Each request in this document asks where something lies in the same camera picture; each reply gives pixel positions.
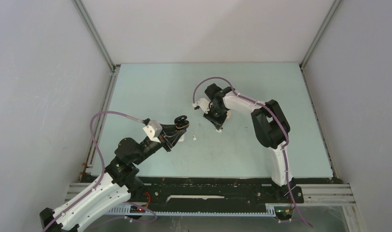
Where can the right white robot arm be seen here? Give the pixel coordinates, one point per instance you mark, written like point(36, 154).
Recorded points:
point(270, 125)

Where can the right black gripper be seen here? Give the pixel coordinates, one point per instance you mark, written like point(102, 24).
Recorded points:
point(218, 123)

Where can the beige earbud charging case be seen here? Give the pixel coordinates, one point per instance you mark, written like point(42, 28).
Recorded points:
point(228, 114)

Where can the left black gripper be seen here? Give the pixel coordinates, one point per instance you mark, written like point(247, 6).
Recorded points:
point(172, 134)

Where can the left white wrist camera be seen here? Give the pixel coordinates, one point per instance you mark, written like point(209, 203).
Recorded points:
point(153, 130)

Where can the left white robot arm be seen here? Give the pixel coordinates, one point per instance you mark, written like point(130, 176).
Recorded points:
point(118, 183)

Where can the black earbud charging case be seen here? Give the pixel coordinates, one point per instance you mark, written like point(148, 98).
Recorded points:
point(181, 122)

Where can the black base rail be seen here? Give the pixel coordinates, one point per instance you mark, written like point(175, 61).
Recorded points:
point(214, 195)

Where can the white earbud charging case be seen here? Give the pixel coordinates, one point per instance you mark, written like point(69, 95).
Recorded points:
point(181, 139)

